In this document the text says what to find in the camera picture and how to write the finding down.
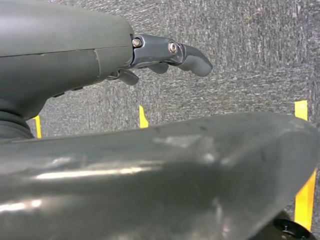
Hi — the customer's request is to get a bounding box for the black robot foot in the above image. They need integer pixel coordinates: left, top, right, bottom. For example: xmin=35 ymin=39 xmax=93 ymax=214
xmin=272 ymin=216 xmax=313 ymax=240

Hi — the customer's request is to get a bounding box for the yellow floor tape marking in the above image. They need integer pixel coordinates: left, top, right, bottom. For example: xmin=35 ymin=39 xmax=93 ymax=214
xmin=294 ymin=99 xmax=318 ymax=232

